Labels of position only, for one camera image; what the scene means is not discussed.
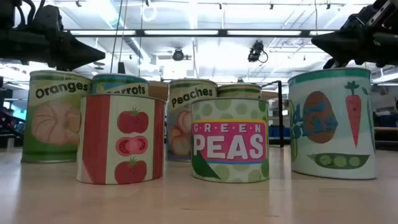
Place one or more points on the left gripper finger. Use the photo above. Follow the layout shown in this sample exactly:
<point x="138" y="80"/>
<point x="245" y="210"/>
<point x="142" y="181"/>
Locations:
<point x="77" y="62"/>
<point x="77" y="48"/>

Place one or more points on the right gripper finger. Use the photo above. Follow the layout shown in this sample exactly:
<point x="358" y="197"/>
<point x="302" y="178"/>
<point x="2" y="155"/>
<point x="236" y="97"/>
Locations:
<point x="337" y="54"/>
<point x="334" y="40"/>

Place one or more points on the carrots label tall can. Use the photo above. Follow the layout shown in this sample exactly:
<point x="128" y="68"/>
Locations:
<point x="119" y="84"/>

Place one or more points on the oranges label tall can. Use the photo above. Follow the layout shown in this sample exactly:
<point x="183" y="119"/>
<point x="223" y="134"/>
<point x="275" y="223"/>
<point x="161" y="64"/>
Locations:
<point x="53" y="124"/>

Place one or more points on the tomato picture short can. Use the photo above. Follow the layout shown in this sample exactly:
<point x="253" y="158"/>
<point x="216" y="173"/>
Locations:
<point x="102" y="140"/>

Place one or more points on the pears label tall can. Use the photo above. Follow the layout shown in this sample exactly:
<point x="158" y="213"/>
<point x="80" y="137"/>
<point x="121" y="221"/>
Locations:
<point x="239" y="91"/>

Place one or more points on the peaches label tall can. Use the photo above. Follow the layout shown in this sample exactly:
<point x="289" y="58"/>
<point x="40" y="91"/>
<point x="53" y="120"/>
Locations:
<point x="180" y="124"/>

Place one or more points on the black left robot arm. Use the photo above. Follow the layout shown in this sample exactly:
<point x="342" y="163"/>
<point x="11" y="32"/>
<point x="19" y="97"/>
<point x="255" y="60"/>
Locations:
<point x="9" y="43"/>

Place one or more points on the wooden shelf with black legs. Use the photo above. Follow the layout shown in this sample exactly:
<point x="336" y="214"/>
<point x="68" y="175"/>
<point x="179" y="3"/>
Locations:
<point x="158" y="91"/>

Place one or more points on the mixed vegetables picture can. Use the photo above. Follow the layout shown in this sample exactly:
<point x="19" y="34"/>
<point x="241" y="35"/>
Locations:
<point x="332" y="124"/>

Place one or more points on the blue storage bins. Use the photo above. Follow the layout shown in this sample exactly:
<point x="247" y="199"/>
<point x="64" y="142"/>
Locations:
<point x="273" y="130"/>
<point x="387" y="120"/>

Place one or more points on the round black ceiling fixture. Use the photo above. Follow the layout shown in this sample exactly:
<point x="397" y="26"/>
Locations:
<point x="178" y="55"/>

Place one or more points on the black overhead light bar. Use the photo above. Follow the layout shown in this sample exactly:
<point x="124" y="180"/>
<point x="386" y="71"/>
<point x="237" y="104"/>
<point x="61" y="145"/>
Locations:
<point x="222" y="32"/>

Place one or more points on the green peas short can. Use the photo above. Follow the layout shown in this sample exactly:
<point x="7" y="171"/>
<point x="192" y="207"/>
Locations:
<point x="230" y="146"/>

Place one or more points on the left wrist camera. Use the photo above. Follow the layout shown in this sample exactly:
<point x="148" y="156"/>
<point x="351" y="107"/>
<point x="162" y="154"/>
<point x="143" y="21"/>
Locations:
<point x="48" y="18"/>

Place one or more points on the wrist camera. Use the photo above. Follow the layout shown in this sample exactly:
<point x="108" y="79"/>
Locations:
<point x="48" y="18"/>
<point x="377" y="15"/>

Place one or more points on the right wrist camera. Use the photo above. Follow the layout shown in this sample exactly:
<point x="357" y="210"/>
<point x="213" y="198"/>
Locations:
<point x="377" y="15"/>

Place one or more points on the black overhead camera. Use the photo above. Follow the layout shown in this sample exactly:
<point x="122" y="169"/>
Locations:
<point x="255" y="51"/>

